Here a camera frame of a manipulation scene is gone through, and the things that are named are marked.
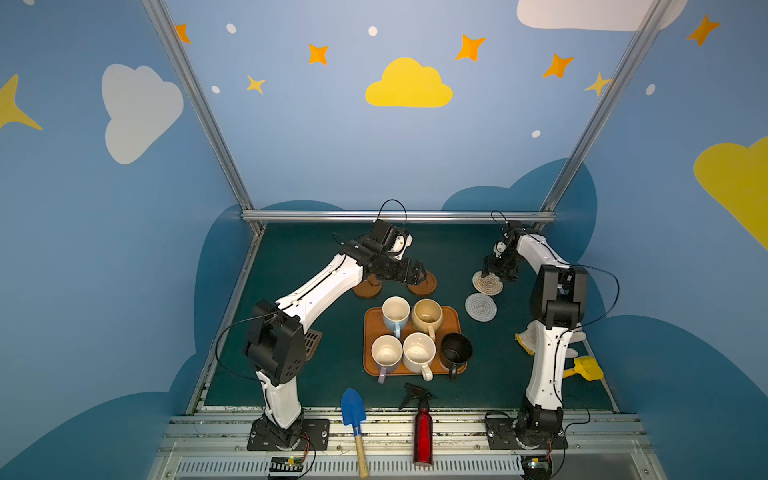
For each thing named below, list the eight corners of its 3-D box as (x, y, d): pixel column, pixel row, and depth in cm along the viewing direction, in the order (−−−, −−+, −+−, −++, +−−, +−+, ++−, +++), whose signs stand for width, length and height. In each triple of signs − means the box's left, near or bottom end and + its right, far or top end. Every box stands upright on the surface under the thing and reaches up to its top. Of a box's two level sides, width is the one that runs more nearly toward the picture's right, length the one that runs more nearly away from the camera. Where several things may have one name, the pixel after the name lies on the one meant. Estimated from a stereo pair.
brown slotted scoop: (295, 357, 89) (294, 354, 87) (309, 330, 94) (308, 328, 93) (309, 362, 88) (308, 359, 87) (323, 335, 94) (321, 332, 92)
